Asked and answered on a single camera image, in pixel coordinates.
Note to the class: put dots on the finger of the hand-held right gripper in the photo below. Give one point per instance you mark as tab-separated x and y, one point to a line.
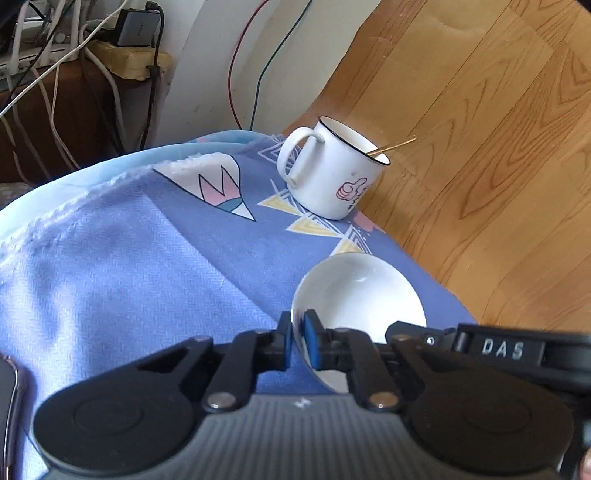
429	339

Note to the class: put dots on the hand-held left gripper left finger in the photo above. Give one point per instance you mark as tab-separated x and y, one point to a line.
286	339

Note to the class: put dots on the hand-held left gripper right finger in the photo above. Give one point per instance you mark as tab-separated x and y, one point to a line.
312	341

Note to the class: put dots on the white bowl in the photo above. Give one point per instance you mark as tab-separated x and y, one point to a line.
360	295

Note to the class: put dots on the person's right hand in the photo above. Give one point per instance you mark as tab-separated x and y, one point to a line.
586	466

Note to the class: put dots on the blue printed tablecloth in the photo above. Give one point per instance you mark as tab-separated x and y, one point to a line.
138	277

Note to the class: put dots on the white enamel mug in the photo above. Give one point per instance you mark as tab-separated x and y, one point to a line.
332	180

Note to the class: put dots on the gold spoon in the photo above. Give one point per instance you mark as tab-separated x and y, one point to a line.
392	146

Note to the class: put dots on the dark phone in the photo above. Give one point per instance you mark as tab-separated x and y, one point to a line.
9	406

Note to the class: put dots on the yellowed power strip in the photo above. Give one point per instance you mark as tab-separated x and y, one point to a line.
124	60

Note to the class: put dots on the black charger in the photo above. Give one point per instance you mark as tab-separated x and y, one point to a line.
136	27

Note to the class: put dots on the white power strip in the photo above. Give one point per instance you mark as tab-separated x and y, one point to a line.
32	46

